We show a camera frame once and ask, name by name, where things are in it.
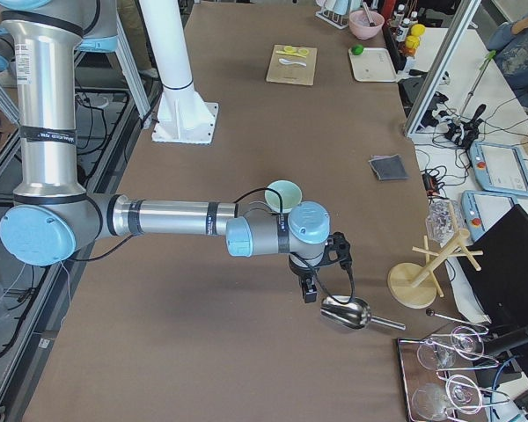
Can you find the wine glass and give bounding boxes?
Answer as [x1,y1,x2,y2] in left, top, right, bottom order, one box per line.
[445,374,483,414]
[416,342,455,370]
[450,326,484,360]

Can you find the metal ice scoop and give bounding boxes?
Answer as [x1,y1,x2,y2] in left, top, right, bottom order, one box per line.
[320,296,407,331]

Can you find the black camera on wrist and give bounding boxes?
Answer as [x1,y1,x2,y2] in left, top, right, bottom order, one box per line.
[322,232,352,271]

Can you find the wooden mug tree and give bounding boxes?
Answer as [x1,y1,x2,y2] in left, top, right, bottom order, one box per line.
[387,202,483,309]

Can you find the wooden cutting board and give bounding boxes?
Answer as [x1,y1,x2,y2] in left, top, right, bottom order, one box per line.
[266,44,318,86]

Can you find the yellow plastic knife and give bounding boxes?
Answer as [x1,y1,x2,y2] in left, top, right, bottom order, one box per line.
[275,50,307,58]

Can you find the black bar spoon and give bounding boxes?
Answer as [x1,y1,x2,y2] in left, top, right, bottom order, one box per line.
[425,308,484,326]

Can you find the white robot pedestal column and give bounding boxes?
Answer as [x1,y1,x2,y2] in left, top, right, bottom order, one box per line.
[140,0,218,145]

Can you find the mint green bowl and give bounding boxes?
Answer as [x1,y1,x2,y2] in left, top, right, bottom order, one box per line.
[264,180,303,213]

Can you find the aluminium frame post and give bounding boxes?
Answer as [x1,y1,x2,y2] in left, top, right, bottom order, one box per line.
[403,0,481,137]

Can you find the white serving tray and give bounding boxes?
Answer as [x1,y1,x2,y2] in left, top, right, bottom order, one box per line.
[348,47,397,83]

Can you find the yellow lemon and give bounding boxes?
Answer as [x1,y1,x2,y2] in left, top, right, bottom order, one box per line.
[409,24,426,37]

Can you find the person in blue jacket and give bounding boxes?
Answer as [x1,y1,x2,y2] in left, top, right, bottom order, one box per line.
[487,13,528,111]

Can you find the pink bowl with ice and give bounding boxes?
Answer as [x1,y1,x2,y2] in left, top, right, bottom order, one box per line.
[348,10,385,40]

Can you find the dark grey folded cloth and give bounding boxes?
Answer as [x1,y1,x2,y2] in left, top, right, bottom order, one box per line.
[369,155,408,181]

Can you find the green lime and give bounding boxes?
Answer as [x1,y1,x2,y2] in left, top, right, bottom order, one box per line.
[352,44,364,55]

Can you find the teach pendant tablet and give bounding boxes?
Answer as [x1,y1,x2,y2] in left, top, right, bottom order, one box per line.
[469,142,528,197]
[461,190,518,241]

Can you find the metal muddler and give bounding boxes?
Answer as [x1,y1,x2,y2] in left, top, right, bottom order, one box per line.
[363,2,376,27]

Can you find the black monitor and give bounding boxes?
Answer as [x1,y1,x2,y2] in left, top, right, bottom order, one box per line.
[458,205,528,326]

